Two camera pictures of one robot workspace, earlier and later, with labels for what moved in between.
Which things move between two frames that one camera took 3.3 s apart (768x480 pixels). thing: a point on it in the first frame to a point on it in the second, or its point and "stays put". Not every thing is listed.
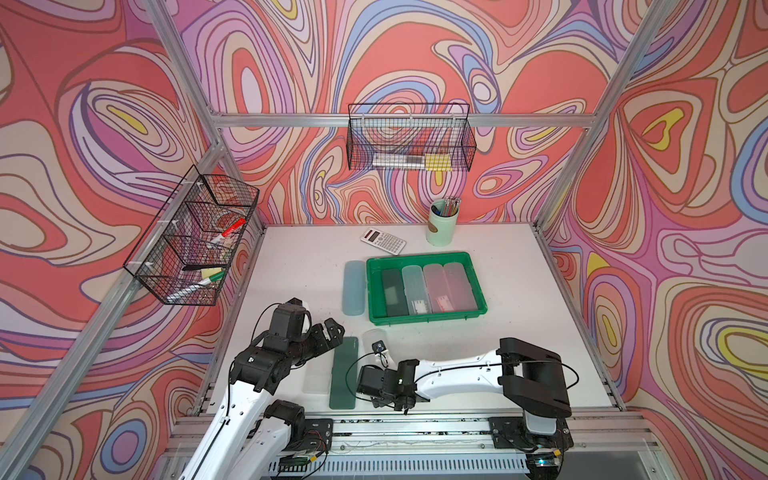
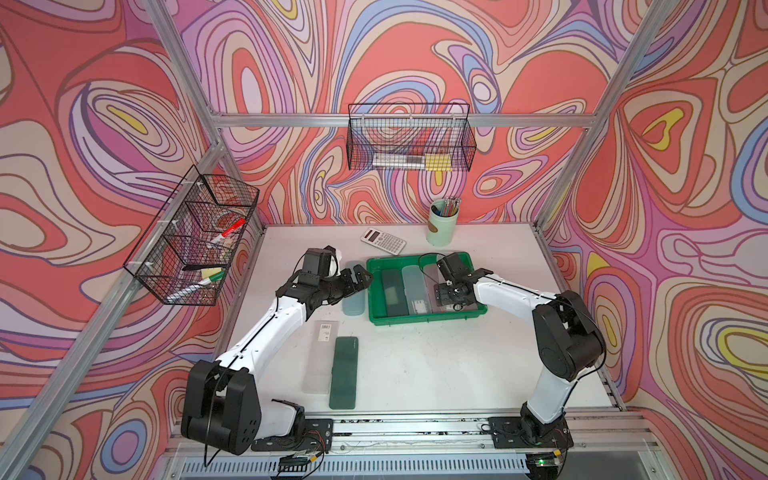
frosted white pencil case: (370, 336) to (465, 308)
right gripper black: (387, 401) to (442, 296)
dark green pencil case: (395, 300) stays put
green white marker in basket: (204, 282) stays put
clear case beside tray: (354, 288) stays put
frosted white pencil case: (415, 291) stays put
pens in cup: (449, 207) stays put
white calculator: (383, 241) stays put
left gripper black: (333, 336) to (348, 286)
